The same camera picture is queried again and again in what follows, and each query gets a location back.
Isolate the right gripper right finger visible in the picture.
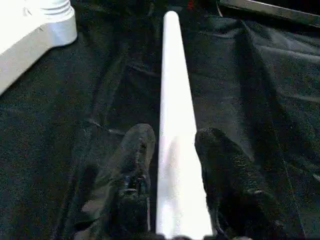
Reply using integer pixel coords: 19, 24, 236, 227
194, 127, 301, 240

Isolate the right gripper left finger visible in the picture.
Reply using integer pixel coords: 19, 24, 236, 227
74, 123, 158, 240

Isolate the white plastic table top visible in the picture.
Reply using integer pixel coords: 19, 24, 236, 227
0, 7, 78, 98

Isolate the dark long bar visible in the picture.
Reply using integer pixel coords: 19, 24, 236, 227
219, 0, 320, 26

